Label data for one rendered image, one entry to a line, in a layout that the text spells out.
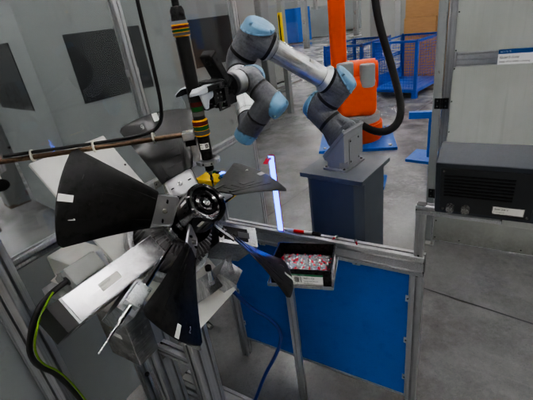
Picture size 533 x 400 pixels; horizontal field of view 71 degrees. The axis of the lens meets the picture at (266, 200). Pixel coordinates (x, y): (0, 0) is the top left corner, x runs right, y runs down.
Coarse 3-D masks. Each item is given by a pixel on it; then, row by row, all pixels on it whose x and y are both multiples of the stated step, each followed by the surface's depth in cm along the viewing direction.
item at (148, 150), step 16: (176, 112) 117; (128, 128) 114; (160, 128) 114; (176, 128) 114; (192, 128) 115; (144, 144) 112; (160, 144) 112; (176, 144) 112; (144, 160) 111; (160, 160) 111; (176, 160) 110; (192, 160) 110; (160, 176) 110
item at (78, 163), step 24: (72, 168) 86; (96, 168) 89; (72, 192) 86; (96, 192) 89; (120, 192) 92; (144, 192) 96; (96, 216) 90; (120, 216) 93; (144, 216) 97; (72, 240) 87
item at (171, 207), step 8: (160, 200) 99; (176, 200) 102; (160, 208) 100; (168, 208) 101; (176, 208) 102; (160, 216) 101; (168, 216) 102; (152, 224) 100; (160, 224) 101; (168, 224) 103
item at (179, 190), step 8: (176, 176) 109; (184, 176) 109; (192, 176) 108; (168, 184) 109; (176, 184) 108; (184, 184) 108; (192, 184) 107; (168, 192) 108; (176, 192) 108; (184, 192) 107
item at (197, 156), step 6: (192, 132) 104; (186, 138) 104; (192, 138) 104; (186, 144) 104; (192, 144) 104; (192, 150) 105; (198, 150) 107; (198, 156) 106; (216, 156) 109; (198, 162) 106; (204, 162) 106; (210, 162) 105; (216, 162) 106
